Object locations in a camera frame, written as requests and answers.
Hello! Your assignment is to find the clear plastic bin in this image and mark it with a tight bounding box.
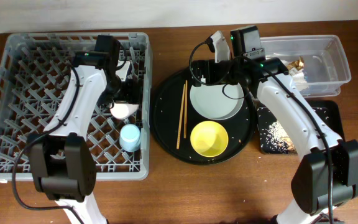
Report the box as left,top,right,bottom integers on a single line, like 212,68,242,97
246,35,351,98

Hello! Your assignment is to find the round black tray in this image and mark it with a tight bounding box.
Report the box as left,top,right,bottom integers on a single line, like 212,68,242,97
150,68,257,166

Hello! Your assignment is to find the wooden chopstick right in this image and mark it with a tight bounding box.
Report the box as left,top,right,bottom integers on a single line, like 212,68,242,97
183,80,188,139

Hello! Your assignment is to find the grey dishwasher rack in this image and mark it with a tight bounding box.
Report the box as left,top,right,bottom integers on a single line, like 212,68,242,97
0,32,153,182

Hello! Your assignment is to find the blue cup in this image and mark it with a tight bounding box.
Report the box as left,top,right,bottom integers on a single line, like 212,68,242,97
119,124,140,152

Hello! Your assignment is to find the food scraps and rice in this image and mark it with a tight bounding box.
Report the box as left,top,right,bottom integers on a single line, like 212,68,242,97
257,106,296,154

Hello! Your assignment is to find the white napkin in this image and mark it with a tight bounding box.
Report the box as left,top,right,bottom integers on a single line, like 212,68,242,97
289,68,309,91

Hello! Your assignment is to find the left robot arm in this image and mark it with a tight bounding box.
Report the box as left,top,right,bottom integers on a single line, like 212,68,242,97
22,35,143,223

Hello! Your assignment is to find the yellow bowl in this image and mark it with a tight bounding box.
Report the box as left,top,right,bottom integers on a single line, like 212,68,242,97
190,121,229,157

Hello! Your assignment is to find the wooden chopstick left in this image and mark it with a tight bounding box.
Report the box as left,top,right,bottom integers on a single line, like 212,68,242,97
176,84,186,150

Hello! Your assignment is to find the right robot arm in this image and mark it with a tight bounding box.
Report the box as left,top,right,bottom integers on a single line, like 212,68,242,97
188,26,358,223

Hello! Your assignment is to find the grey plate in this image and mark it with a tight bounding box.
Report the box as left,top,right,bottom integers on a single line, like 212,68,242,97
190,84,244,120

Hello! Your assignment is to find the wooden chopstick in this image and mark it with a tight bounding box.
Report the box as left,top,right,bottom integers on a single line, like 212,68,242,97
183,80,188,139
176,84,186,150

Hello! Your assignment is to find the gold snack wrapper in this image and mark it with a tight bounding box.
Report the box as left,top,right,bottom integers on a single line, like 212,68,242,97
287,56,305,71

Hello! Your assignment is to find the pink cup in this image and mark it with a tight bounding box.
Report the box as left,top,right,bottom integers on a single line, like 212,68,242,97
110,103,139,119

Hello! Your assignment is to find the black rectangular bin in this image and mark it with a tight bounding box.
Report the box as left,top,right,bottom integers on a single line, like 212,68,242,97
257,100,345,154

